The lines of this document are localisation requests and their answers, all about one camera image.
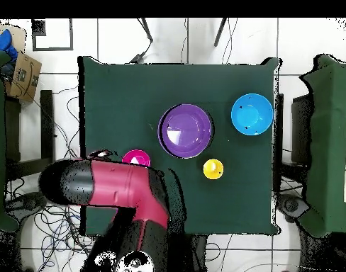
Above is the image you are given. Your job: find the grey stand base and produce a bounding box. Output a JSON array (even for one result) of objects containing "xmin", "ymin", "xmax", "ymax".
[{"xmin": 276, "ymin": 193, "xmax": 311, "ymax": 223}]

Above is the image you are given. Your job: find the black cable tangle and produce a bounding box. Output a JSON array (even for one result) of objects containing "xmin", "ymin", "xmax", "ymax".
[{"xmin": 5, "ymin": 84, "xmax": 97, "ymax": 272}]

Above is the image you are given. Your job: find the cardboard box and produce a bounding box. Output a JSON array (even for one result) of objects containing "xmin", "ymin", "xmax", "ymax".
[{"xmin": 4, "ymin": 51, "xmax": 43, "ymax": 103}]

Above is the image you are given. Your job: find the black bench frame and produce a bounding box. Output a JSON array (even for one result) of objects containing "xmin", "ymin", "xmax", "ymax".
[{"xmin": 5, "ymin": 89, "xmax": 56, "ymax": 182}]

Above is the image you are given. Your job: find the large purple bowl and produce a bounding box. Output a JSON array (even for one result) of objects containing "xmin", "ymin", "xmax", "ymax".
[{"xmin": 157, "ymin": 103, "xmax": 216, "ymax": 159}]

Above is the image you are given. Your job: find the yellow cup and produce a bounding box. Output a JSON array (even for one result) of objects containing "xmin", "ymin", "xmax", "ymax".
[{"xmin": 202, "ymin": 158, "xmax": 225, "ymax": 181}]

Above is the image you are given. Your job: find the large blue bowl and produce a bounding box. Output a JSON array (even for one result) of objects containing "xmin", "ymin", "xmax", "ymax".
[{"xmin": 230, "ymin": 93, "xmax": 275, "ymax": 136}]

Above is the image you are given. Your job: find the black equipment box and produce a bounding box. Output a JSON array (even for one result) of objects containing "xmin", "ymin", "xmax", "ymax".
[{"xmin": 291, "ymin": 94, "xmax": 315, "ymax": 165}]

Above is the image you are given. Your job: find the black tripod leg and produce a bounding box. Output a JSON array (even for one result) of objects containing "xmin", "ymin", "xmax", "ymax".
[
  {"xmin": 213, "ymin": 18, "xmax": 228, "ymax": 47},
  {"xmin": 137, "ymin": 18, "xmax": 154, "ymax": 43}
]

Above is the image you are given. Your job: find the crimson small bowl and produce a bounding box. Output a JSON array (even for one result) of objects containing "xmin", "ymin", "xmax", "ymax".
[{"xmin": 121, "ymin": 149, "xmax": 152, "ymax": 169}]

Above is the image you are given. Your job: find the blue cloth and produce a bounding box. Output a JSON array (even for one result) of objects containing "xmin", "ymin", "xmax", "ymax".
[{"xmin": 0, "ymin": 28, "xmax": 19, "ymax": 62}]

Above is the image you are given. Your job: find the black power adapter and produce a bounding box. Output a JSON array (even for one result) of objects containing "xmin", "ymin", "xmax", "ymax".
[{"xmin": 129, "ymin": 52, "xmax": 145, "ymax": 64}]

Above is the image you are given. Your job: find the dark green tablecloth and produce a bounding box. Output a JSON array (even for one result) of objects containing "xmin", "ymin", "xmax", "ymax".
[{"xmin": 77, "ymin": 55, "xmax": 281, "ymax": 236}]

